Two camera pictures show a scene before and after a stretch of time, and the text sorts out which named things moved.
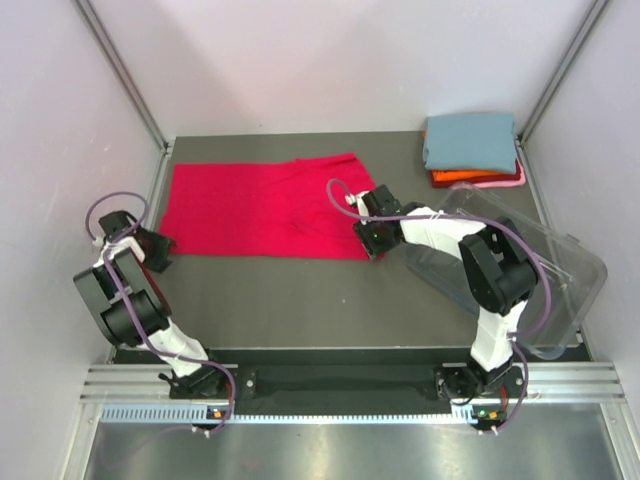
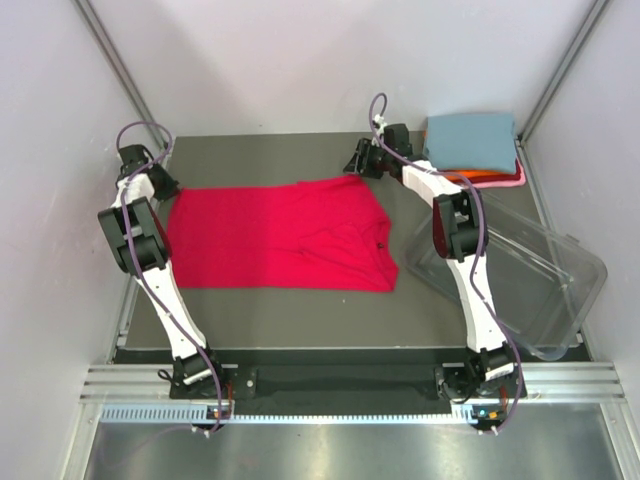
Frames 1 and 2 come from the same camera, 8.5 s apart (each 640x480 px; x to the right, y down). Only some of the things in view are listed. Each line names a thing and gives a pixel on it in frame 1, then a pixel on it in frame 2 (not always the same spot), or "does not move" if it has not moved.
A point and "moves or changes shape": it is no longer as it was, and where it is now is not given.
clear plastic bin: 569,278 does not move
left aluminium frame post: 115,59 does not move
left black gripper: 164,244 → 171,183
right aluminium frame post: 561,71 does not move
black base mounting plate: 333,381 does not move
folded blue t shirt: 481,142 does not move
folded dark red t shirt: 447,183 does not move
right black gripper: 373,250 → 363,153
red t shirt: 296,207 moves or changes shape
